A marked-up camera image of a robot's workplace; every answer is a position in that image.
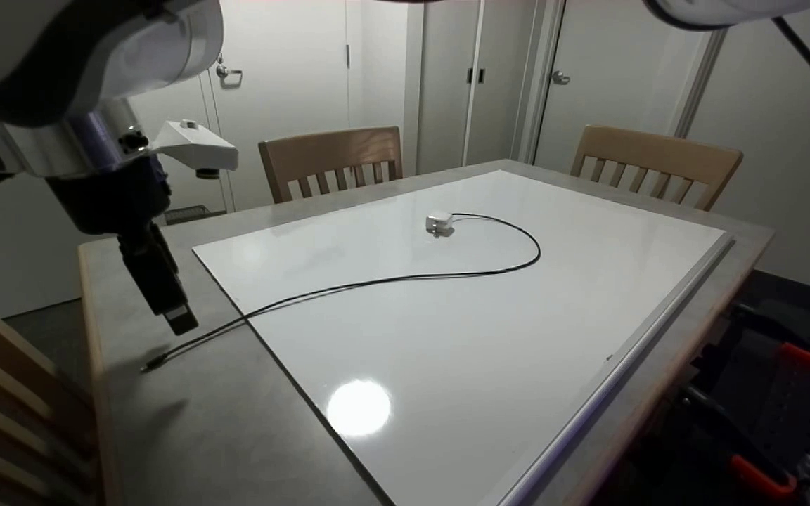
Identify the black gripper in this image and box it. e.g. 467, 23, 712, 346
43, 151, 203, 336

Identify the silver lever door handle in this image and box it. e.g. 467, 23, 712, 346
213, 59, 248, 92

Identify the orange-handled bar clamp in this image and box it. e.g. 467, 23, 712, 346
727, 453, 802, 506

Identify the black charger cable white plug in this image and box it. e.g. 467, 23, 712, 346
138, 207, 546, 374

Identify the white door with lever handle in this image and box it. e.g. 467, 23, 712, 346
199, 0, 355, 214

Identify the white whiteboard with metal rail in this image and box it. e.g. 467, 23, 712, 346
189, 166, 737, 506

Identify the red-handled bar clamp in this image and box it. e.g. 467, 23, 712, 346
775, 339, 810, 377

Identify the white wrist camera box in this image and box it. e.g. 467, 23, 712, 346
142, 114, 242, 183

